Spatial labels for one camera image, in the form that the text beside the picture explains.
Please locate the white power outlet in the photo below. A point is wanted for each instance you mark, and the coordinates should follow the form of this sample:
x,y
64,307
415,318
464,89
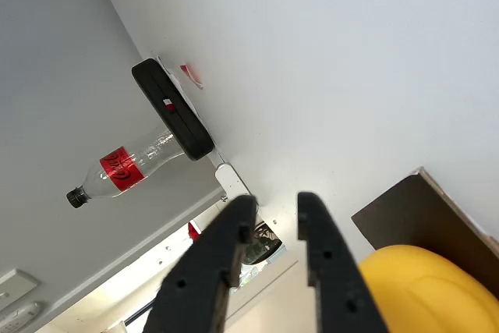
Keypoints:
x,y
19,317

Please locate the clear cola bottle red label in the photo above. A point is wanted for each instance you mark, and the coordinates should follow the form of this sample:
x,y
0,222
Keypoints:
x,y
121,169

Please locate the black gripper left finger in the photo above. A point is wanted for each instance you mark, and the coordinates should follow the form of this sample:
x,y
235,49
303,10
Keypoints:
x,y
195,278

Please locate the small red paper scrap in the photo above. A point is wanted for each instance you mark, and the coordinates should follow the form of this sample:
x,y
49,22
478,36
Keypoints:
x,y
193,75

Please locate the black glasses case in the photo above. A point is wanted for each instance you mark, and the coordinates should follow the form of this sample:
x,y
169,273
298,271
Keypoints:
x,y
171,110

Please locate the black square mat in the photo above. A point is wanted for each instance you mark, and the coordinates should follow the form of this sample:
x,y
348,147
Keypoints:
x,y
421,216

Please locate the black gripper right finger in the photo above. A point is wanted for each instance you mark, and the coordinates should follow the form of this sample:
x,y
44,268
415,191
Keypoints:
x,y
335,270

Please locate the yellow rubber duck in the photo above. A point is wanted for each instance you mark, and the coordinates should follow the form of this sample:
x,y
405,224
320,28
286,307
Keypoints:
x,y
425,294

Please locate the red white object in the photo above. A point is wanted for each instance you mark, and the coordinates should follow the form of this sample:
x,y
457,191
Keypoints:
x,y
193,231

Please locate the white wall socket plate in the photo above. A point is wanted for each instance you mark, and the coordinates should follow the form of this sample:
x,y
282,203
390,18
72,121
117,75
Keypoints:
x,y
15,286

